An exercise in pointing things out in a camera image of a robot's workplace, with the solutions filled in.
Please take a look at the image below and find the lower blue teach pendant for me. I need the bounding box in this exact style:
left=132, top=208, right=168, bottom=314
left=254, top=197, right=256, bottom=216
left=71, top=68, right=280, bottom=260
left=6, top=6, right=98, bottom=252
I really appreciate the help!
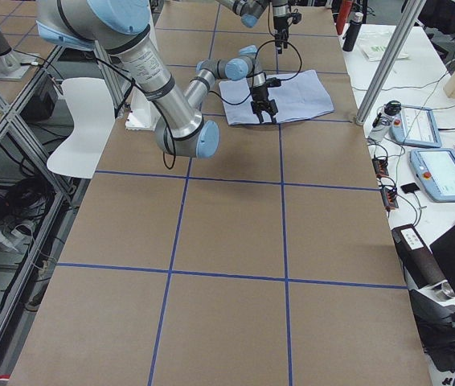
left=409, top=148, right=455, bottom=203

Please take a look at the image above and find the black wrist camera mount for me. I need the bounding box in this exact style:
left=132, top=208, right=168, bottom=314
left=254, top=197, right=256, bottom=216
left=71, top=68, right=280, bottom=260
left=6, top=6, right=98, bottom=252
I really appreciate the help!
left=265, top=77, right=281, bottom=88
left=287, top=10, right=302, bottom=25

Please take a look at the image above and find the blue teach pendant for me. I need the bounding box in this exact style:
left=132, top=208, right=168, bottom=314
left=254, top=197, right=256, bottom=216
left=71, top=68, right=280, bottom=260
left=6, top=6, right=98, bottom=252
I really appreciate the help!
left=390, top=105, right=442, bottom=148
left=409, top=148, right=455, bottom=203

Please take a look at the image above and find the aluminium frame post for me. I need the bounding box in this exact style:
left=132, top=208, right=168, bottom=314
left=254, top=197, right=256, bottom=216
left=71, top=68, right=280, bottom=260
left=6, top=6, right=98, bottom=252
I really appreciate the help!
left=355, top=0, right=425, bottom=125

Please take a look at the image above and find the orange circuit board lower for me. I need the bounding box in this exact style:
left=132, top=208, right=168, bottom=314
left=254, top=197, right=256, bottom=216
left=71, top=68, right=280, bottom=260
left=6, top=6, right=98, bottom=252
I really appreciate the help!
left=380, top=186, right=399, bottom=211

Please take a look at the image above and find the white paper green print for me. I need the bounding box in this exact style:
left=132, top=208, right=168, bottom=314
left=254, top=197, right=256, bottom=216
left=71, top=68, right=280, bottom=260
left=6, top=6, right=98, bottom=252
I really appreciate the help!
left=356, top=31, right=392, bottom=62

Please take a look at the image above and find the light blue striped shirt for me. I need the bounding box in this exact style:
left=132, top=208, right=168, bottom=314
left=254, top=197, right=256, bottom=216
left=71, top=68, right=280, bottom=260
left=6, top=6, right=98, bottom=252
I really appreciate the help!
left=219, top=70, right=334, bottom=125

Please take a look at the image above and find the black water bottle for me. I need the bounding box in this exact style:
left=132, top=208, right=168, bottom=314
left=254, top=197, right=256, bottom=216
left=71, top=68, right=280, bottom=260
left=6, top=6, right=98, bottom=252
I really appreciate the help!
left=342, top=12, right=364, bottom=52

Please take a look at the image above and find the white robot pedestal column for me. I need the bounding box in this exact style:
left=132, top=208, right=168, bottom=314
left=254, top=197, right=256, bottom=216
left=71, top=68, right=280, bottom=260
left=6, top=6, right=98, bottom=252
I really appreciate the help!
left=125, top=0, right=160, bottom=133

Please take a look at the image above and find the red cylinder bottle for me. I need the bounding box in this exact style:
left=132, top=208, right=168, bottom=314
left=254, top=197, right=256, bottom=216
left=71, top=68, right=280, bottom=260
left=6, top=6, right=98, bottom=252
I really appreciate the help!
left=335, top=0, right=353, bottom=35

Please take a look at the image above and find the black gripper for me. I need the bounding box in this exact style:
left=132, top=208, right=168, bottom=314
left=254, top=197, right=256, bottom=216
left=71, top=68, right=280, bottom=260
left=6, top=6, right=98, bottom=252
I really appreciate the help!
left=273, top=15, right=289, bottom=53
left=249, top=85, right=278, bottom=123

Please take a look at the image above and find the white chair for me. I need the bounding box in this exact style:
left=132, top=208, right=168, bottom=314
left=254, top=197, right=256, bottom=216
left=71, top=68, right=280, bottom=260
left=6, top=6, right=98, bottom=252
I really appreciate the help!
left=47, top=77, right=115, bottom=179

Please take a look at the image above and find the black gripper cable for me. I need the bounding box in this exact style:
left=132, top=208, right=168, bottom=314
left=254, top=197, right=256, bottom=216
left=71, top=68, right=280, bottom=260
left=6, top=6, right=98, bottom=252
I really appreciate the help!
left=265, top=0, right=277, bottom=39
left=207, top=38, right=304, bottom=106

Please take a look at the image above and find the upper blue teach pendant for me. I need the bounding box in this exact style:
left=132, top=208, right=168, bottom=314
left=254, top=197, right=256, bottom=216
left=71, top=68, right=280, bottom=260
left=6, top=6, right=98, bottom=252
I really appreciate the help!
left=390, top=105, right=442, bottom=148

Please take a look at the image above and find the orange circuit board upper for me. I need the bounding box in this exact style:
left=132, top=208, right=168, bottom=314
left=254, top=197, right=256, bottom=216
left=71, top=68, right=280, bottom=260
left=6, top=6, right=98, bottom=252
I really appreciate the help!
left=371, top=157, right=389, bottom=178

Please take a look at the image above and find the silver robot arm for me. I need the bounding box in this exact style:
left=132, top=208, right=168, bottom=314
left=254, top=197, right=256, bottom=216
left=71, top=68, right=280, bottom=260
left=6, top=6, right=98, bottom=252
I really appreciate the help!
left=218, top=0, right=294, bottom=54
left=37, top=0, right=281, bottom=158

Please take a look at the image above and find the orange circuit board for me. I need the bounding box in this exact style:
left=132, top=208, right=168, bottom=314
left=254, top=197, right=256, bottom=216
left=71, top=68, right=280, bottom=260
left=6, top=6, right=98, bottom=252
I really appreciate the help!
left=380, top=186, right=399, bottom=211
left=371, top=157, right=389, bottom=178

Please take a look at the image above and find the black smartphone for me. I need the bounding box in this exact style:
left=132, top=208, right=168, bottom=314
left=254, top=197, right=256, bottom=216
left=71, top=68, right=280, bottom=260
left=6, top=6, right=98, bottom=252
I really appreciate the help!
left=400, top=183, right=420, bottom=194

